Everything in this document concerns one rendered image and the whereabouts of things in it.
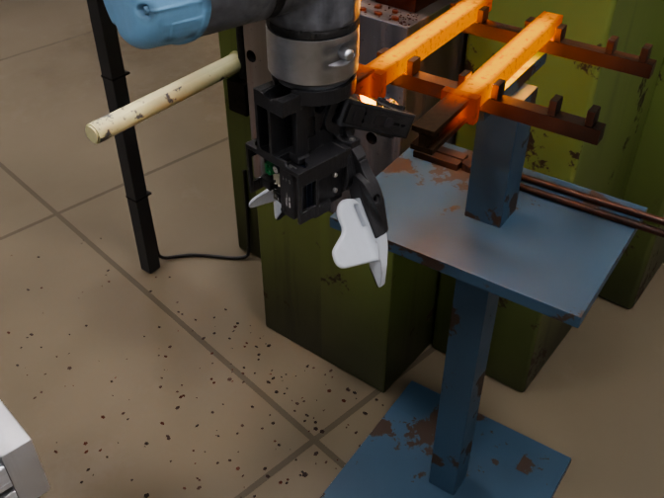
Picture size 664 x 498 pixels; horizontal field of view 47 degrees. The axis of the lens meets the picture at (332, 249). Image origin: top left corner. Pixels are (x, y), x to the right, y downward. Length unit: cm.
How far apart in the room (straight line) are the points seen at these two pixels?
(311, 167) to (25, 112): 260
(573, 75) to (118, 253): 143
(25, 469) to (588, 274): 76
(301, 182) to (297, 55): 10
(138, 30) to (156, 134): 236
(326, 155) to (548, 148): 90
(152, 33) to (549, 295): 71
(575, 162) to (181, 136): 170
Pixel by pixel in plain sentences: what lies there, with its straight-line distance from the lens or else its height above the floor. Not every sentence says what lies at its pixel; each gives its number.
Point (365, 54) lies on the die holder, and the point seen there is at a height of 84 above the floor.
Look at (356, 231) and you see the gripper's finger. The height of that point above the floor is 100.
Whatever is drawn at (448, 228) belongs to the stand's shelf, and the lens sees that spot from 117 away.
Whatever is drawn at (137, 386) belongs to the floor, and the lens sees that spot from 194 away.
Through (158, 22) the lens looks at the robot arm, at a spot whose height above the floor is 122.
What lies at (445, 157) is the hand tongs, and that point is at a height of 73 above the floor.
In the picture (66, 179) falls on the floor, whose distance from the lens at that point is 272.
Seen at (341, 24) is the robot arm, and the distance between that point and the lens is 60.
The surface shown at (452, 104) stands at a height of 100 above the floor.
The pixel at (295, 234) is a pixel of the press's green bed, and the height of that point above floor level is 36.
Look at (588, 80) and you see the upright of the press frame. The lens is 143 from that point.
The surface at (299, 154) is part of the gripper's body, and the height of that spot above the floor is 108.
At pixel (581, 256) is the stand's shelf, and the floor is 72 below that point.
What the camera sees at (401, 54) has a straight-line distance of 103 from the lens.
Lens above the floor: 142
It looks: 39 degrees down
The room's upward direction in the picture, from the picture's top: straight up
